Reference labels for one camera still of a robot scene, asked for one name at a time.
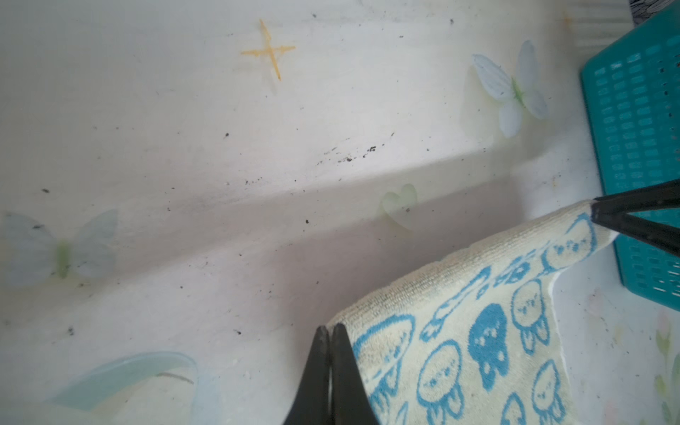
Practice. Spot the blue patterned towel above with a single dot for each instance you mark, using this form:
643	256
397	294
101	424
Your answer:
472	338

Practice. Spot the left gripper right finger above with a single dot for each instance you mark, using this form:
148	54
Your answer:
349	401

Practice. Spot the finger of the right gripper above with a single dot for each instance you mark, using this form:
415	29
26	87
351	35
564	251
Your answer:
658	235
658	197

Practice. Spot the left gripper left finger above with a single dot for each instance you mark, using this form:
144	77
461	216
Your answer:
311	403

